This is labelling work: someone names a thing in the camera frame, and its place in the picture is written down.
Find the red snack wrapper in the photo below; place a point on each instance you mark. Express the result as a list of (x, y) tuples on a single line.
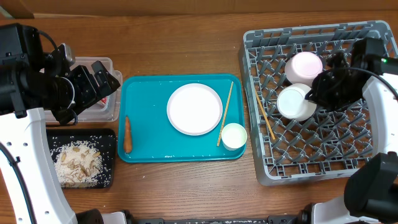
[(103, 101)]

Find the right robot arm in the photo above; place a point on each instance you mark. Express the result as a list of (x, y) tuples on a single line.
[(370, 194)]

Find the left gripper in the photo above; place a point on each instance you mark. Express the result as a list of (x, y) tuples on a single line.
[(91, 90)]

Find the rice and food scraps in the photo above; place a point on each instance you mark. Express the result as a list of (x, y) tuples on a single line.
[(77, 163)]

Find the white bowl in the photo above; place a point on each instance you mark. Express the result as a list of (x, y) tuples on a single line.
[(291, 102)]

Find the wooden chopstick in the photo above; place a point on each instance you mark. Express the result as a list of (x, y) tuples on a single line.
[(225, 113), (265, 116)]

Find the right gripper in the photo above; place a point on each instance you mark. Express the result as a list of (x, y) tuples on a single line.
[(319, 94)]

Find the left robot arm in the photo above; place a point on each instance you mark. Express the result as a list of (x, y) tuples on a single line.
[(33, 82)]

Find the white plastic cup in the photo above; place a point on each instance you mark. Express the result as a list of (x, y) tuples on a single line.
[(233, 136)]

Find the clear plastic bin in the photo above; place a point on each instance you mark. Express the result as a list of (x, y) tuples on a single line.
[(101, 112)]

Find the grey dishwasher rack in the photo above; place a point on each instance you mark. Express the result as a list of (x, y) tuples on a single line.
[(328, 145)]

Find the orange carrot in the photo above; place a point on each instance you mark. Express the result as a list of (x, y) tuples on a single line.
[(127, 145)]

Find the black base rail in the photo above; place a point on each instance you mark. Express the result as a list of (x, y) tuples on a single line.
[(273, 219)]

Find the large pink plate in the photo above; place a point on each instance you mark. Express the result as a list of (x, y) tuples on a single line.
[(194, 109)]

